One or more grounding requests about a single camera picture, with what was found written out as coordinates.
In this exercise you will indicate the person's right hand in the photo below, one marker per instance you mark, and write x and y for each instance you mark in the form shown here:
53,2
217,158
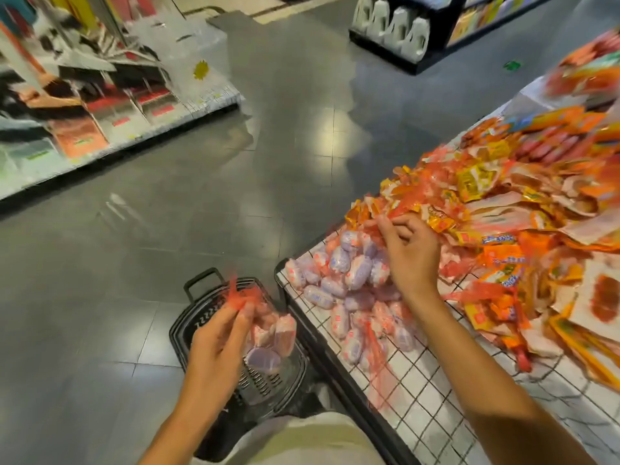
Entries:
415,256

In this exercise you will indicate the person's left hand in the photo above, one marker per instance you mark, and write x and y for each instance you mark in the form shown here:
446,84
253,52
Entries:
215,368

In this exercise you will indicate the stack of black baskets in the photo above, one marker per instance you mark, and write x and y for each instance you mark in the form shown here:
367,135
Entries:
276,392

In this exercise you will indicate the pink sausages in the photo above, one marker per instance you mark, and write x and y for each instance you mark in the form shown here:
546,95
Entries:
349,276

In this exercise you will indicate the large pile of sausage packets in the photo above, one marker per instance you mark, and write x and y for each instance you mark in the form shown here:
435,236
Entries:
523,189

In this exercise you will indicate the tiled white display table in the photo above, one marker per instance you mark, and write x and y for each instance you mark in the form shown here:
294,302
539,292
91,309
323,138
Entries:
436,402

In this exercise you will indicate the person's right forearm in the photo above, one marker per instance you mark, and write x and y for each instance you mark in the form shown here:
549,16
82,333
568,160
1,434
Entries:
494,392

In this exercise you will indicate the person's left forearm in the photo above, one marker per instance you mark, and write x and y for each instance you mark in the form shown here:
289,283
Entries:
184,440

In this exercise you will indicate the black shelving with white bottles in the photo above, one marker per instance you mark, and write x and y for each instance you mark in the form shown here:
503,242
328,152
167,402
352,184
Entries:
397,34

